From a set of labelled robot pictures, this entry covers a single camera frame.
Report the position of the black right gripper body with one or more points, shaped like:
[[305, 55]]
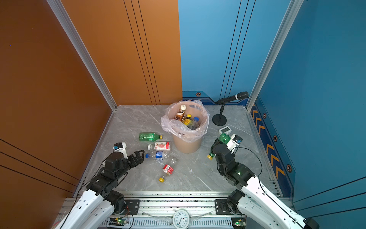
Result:
[[218, 144]]

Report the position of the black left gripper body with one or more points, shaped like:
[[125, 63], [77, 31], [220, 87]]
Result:
[[131, 162]]

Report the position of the green sprite bottle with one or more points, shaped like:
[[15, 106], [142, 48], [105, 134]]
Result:
[[150, 136], [225, 139]]

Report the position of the pepsi blue cap bottle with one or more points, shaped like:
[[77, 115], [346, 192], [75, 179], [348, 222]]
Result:
[[194, 124]]

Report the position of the clear red label bottle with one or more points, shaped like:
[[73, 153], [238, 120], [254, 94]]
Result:
[[168, 169]]

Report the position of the yellow green tea bottle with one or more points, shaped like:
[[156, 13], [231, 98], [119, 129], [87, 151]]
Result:
[[187, 119]]

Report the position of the brown coffee bottle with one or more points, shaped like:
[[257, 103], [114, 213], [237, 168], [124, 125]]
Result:
[[181, 113]]

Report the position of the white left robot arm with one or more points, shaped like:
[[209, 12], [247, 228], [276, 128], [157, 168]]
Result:
[[100, 200]]

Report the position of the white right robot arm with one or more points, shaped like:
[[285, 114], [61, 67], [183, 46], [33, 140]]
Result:
[[252, 198]]

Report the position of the clear plastic bin liner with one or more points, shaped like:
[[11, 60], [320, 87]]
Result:
[[177, 128]]

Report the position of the beige waste bin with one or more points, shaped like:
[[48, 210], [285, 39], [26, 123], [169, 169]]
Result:
[[185, 147]]

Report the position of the white digital clock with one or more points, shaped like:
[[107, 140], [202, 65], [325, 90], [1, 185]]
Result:
[[225, 130]]

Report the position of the clear blue label bottle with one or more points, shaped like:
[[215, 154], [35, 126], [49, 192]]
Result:
[[157, 155]]

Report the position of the black microphone stand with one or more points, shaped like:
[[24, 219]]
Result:
[[220, 119]]

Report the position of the red white label bottle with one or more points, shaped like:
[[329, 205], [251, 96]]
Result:
[[159, 146]]

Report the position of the black microphone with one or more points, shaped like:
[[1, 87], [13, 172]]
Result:
[[238, 96]]

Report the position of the green circuit board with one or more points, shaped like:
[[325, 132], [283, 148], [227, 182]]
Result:
[[117, 222]]

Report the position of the white analog clock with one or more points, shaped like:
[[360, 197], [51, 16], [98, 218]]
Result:
[[181, 219]]

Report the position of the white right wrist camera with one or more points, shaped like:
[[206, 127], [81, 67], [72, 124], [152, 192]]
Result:
[[234, 143]]

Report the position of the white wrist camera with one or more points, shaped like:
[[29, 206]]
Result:
[[121, 148], [234, 143]]

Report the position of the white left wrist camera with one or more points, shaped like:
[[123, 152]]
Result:
[[121, 148]]

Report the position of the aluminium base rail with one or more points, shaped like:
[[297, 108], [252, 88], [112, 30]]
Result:
[[143, 207]]

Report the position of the aluminium corner post left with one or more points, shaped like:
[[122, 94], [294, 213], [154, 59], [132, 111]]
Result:
[[65, 21]]

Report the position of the aluminium corner post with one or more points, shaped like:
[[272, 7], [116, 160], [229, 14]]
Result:
[[280, 37], [65, 21]]

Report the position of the aluminium corner post right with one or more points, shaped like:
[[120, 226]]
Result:
[[280, 37]]

